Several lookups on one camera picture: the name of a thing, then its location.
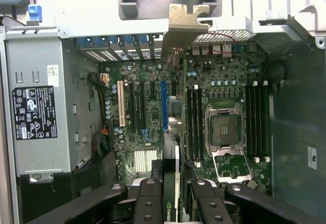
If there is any silver chipset heatsink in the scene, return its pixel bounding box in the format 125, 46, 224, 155
133, 149, 158, 173

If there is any open metal socket cover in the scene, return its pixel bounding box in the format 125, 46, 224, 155
211, 154, 254, 183

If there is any metal CPU socket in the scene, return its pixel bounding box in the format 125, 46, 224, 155
204, 103, 247, 156

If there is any black RAM slot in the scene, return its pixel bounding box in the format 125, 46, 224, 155
186, 88, 193, 160
192, 85, 199, 167
257, 86, 262, 157
198, 88, 204, 160
262, 80, 270, 162
251, 81, 257, 162
246, 86, 252, 157

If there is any black expansion slot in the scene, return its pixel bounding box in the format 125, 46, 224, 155
128, 81, 136, 131
140, 81, 148, 131

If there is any blue expansion slot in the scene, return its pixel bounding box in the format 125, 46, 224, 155
160, 80, 169, 133

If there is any white expansion slot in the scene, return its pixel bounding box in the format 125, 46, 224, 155
117, 80, 127, 128

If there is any open grey PC case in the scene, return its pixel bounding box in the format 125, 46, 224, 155
0, 4, 326, 224

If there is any green motherboard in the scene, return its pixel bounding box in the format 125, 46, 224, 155
98, 42, 273, 185

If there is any grey power supply unit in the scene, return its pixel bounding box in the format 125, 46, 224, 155
4, 27, 75, 184

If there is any grey plastic parts rack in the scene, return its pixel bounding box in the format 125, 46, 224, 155
118, 0, 220, 20

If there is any blue case latch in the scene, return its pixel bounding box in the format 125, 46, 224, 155
28, 4, 42, 23

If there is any coloured power wire bundle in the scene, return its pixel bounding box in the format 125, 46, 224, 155
88, 72, 113, 159

